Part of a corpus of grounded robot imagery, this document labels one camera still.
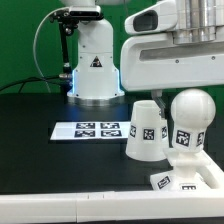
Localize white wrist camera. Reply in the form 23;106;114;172
124;0;178;35

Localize white lamp shade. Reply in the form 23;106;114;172
126;100;169;162

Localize white front fence rail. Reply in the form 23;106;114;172
0;190;224;224

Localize white marker sheet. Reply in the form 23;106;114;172
50;121;130;141

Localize black camera on stand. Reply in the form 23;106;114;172
49;6;104;94

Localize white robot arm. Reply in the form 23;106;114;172
60;0;224;103

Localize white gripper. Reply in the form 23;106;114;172
120;33;224;118

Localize black cables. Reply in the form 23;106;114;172
0;75;72;94

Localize white lamp bulb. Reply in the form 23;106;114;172
171;89;216;153

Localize white lamp base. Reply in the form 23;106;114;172
150;148;210;191

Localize grey cable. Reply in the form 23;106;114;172
32;6;69;94

